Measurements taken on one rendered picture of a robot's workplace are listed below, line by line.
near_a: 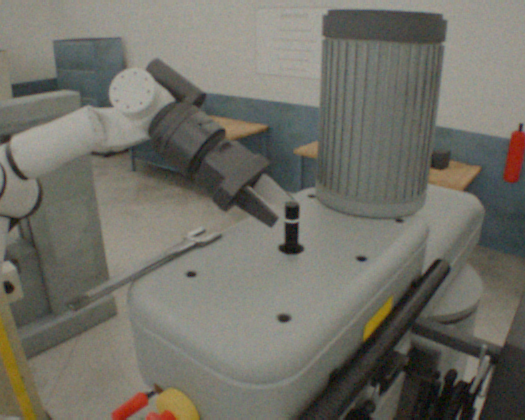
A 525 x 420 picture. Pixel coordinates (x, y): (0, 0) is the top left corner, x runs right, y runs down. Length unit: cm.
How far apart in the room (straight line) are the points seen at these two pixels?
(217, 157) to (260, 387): 30
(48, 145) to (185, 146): 21
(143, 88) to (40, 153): 18
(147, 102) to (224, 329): 31
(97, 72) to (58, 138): 709
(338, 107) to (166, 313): 41
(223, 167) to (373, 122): 24
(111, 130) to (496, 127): 435
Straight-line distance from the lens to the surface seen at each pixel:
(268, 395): 48
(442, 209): 117
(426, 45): 71
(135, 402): 67
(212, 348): 47
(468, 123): 486
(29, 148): 70
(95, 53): 774
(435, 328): 94
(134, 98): 62
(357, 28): 68
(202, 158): 62
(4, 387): 268
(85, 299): 54
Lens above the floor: 219
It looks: 24 degrees down
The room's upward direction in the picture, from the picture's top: straight up
